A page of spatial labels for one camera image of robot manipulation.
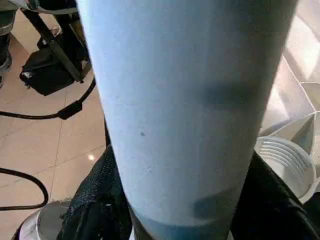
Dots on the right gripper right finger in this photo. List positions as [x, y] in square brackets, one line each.
[270, 212]

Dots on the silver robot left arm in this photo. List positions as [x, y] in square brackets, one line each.
[47, 220]

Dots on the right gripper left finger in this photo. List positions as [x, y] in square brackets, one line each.
[95, 212]

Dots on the white plastic table top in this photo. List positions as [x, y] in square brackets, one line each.
[295, 100]

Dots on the white plastic table leg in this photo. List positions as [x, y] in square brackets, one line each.
[175, 100]

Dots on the black stand frame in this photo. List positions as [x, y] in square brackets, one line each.
[50, 42]

